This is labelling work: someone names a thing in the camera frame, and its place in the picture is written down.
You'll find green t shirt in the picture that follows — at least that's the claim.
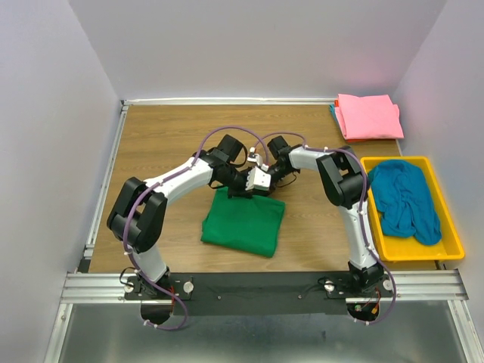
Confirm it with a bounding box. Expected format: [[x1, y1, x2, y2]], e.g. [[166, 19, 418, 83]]
[[201, 188, 286, 258]]

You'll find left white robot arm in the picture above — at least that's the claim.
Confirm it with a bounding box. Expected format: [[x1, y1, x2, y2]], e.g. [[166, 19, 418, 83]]
[[107, 135, 279, 299]]

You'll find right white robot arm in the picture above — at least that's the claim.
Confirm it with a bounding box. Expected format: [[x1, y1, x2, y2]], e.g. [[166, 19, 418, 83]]
[[268, 136, 385, 296]]

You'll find teal folded t shirt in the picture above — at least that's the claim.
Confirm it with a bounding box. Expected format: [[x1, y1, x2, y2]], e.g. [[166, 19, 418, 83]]
[[329, 104, 341, 130]]

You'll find pink folded t shirt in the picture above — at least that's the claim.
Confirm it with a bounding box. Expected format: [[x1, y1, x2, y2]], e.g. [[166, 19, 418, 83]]
[[335, 94, 404, 141]]

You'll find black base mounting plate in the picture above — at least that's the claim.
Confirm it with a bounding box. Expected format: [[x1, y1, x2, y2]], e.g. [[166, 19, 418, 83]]
[[122, 271, 393, 325]]

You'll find blue crumpled t shirt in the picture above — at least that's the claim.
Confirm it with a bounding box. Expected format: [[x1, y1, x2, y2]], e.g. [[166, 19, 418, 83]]
[[368, 159, 442, 246]]

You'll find yellow plastic bin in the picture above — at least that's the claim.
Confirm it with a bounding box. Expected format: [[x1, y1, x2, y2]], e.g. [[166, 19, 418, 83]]
[[361, 157, 464, 262]]

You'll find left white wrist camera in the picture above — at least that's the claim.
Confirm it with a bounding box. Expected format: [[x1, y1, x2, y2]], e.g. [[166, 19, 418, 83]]
[[245, 166, 271, 191]]

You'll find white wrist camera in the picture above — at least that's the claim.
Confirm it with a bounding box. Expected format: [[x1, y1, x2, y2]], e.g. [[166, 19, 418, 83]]
[[247, 147, 268, 172], [245, 166, 271, 191]]

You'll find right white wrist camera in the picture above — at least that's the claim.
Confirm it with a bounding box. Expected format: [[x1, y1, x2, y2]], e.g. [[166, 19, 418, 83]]
[[247, 147, 268, 172]]

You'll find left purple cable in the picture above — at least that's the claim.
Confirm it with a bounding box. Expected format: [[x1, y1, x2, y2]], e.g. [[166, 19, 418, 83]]
[[123, 126, 270, 332]]

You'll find aluminium frame rail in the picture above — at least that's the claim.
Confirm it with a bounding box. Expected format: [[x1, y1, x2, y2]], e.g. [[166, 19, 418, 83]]
[[47, 103, 483, 362]]

